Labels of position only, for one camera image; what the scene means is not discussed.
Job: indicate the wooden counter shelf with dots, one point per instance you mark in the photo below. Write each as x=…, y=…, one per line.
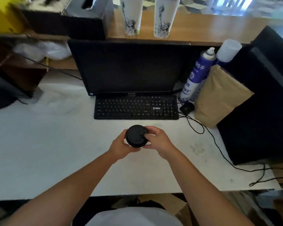
x=179, y=25

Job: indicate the black keyboard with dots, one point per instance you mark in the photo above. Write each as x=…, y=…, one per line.
x=136, y=107

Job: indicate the black tissue box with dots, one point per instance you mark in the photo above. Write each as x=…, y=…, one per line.
x=68, y=18

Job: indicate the person's right hand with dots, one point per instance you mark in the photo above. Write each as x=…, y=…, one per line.
x=159, y=142

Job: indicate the black computer monitor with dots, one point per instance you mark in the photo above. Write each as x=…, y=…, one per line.
x=129, y=68

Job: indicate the brown paper bag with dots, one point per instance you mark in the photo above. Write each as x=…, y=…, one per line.
x=220, y=96

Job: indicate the person's left thumb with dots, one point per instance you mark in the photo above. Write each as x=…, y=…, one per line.
x=133, y=149

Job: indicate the black computer tower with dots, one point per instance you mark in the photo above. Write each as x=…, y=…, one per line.
x=259, y=101

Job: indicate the white printed paper cup stack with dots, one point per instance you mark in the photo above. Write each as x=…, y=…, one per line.
x=165, y=17
x=131, y=16

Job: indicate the person's right thumb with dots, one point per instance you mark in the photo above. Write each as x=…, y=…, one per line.
x=149, y=138

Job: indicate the person's left forearm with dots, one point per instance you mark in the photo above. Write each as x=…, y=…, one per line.
x=61, y=195

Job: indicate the brown cardboard box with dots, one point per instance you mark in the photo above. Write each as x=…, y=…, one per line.
x=165, y=205

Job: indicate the person's right forearm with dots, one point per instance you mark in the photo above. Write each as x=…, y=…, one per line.
x=202, y=195

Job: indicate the yellow box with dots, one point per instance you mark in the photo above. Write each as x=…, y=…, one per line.
x=3, y=15

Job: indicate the black lidded cup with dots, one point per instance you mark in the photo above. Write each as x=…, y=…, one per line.
x=136, y=136

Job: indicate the person's left hand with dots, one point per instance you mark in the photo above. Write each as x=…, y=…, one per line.
x=119, y=145

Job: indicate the white plastic bag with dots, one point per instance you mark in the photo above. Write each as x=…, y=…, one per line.
x=42, y=50

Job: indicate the blue spray can white cap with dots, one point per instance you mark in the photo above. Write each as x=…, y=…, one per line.
x=224, y=56

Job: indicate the person's white shirt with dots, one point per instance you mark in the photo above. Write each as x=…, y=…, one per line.
x=134, y=217

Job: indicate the black computer mouse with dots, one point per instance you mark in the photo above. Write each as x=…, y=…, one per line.
x=186, y=108

